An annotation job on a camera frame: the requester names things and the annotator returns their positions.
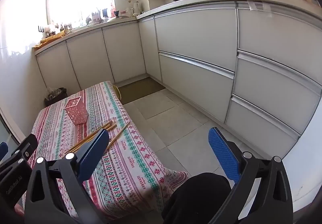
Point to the white cabinet drawer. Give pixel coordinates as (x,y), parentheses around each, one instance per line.
(261,125)
(276,37)
(196,88)
(271,90)
(196,35)

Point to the olive brown floor mat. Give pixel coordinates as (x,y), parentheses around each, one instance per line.
(140,89)

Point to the clear tape strip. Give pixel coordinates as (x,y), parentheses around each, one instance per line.
(260,8)

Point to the dark brown trash bin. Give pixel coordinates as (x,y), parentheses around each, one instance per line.
(54,99)

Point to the pink plastic chopstick holder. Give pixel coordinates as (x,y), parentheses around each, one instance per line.
(78,113)

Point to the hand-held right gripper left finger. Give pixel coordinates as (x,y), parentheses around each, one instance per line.
(93,153)

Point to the black wall hook rack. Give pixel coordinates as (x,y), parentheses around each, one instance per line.
(40,29)

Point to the striped patterned tablecloth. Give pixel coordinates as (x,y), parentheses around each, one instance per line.
(130,163)

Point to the counter utensil caddy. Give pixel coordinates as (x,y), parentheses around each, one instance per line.
(96,16)

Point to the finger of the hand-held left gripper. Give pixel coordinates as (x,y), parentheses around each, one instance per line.
(3,149)
(27,144)

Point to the yellow rounded object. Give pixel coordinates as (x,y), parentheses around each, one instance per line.
(117,90)

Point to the bundle of wooden chopsticks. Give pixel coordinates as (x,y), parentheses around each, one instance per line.
(120,133)

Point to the yellow paper bag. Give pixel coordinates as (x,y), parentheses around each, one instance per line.
(51,39)

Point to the narrow white cabinet door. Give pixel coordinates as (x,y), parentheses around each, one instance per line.
(149,47)

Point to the white kettle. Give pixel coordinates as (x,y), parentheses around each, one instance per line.
(136,8)

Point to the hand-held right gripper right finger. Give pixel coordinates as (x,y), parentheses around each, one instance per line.
(224,156)

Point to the person's black trouser leg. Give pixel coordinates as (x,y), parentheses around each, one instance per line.
(196,198)

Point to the red bottle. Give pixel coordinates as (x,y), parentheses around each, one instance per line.
(112,10)

